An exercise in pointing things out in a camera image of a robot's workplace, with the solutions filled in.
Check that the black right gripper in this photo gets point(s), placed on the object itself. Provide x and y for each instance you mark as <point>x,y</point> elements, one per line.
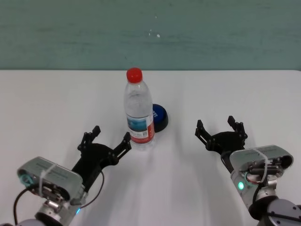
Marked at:
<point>225,141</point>

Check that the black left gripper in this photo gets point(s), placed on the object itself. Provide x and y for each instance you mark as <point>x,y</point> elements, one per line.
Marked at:
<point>94,160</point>

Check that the clear water bottle red cap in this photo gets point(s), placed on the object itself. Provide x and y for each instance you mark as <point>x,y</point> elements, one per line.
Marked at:
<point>138,110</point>

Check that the blue push button black base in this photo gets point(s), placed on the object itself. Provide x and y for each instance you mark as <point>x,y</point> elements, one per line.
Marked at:
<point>160,115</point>

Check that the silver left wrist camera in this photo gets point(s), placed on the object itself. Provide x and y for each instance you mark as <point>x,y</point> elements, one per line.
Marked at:
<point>61,174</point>

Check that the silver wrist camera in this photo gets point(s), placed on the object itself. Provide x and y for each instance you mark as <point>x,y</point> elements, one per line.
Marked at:
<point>61,174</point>
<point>270,153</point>

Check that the white right camera zip tie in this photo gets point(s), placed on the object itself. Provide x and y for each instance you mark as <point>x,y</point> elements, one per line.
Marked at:
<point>265,162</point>

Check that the white camera zip tie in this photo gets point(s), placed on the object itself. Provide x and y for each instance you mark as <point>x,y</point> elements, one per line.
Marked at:
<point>43,179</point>
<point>265,162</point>

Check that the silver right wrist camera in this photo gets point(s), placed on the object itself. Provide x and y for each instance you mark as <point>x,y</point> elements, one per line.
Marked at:
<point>270,153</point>

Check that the white left camera zip tie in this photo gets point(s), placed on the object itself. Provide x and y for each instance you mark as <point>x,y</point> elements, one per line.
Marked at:
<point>43,179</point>

